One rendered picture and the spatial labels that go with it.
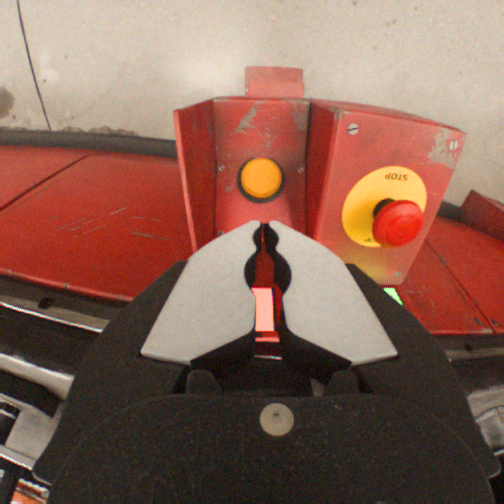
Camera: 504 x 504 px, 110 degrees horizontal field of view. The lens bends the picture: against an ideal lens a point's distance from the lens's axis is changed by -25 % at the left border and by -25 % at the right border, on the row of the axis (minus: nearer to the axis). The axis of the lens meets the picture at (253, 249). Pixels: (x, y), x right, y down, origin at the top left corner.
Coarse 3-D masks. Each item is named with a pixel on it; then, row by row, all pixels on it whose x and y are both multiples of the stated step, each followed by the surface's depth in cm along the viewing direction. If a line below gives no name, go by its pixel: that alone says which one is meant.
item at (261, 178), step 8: (256, 160) 21; (264, 160) 21; (248, 168) 22; (256, 168) 22; (264, 168) 22; (272, 168) 22; (248, 176) 22; (256, 176) 22; (264, 176) 22; (272, 176) 22; (280, 176) 22; (248, 184) 22; (256, 184) 22; (264, 184) 22; (272, 184) 22; (248, 192) 22; (256, 192) 22; (264, 192) 22; (272, 192) 22
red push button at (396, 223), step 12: (384, 204) 16; (396, 204) 14; (408, 204) 14; (384, 216) 15; (396, 216) 14; (408, 216) 14; (420, 216) 15; (372, 228) 16; (384, 228) 15; (396, 228) 15; (408, 228) 15; (420, 228) 15; (384, 240) 16; (396, 240) 16; (408, 240) 16
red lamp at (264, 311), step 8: (256, 296) 21; (264, 296) 21; (256, 304) 20; (264, 304) 20; (256, 312) 20; (264, 312) 20; (272, 312) 20; (256, 320) 19; (264, 320) 19; (272, 320) 19; (256, 328) 18; (264, 328) 18; (272, 328) 18
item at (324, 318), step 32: (288, 256) 9; (320, 256) 9; (288, 288) 7; (320, 288) 7; (352, 288) 7; (288, 320) 6; (320, 320) 6; (352, 320) 6; (288, 352) 6; (320, 352) 5; (352, 352) 5; (384, 352) 5; (320, 384) 7
